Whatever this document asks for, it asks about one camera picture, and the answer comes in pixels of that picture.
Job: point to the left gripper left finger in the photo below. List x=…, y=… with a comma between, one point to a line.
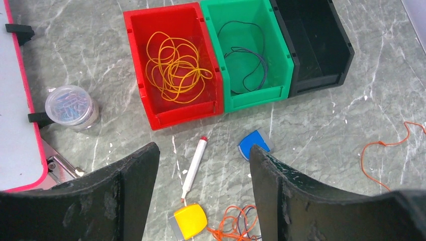
x=111, y=203

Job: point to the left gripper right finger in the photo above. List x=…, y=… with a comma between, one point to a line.
x=294, y=206

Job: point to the yellow eraser block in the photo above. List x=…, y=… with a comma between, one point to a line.
x=188, y=221

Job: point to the green plastic bin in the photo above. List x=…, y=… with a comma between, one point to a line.
x=253, y=56

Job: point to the red plastic bin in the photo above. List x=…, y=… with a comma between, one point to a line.
x=177, y=72

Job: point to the black plastic bin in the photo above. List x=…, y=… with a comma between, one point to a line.
x=319, y=46

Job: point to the pink clipboard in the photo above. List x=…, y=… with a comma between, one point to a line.
x=59, y=169

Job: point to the blue eraser block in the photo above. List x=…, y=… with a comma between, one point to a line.
x=257, y=137

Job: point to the pink framed whiteboard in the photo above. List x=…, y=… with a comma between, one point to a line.
x=23, y=161

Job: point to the clear jar of paperclips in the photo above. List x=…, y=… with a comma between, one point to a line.
x=72, y=106

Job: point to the white marker pen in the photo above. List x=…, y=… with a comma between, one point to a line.
x=193, y=167

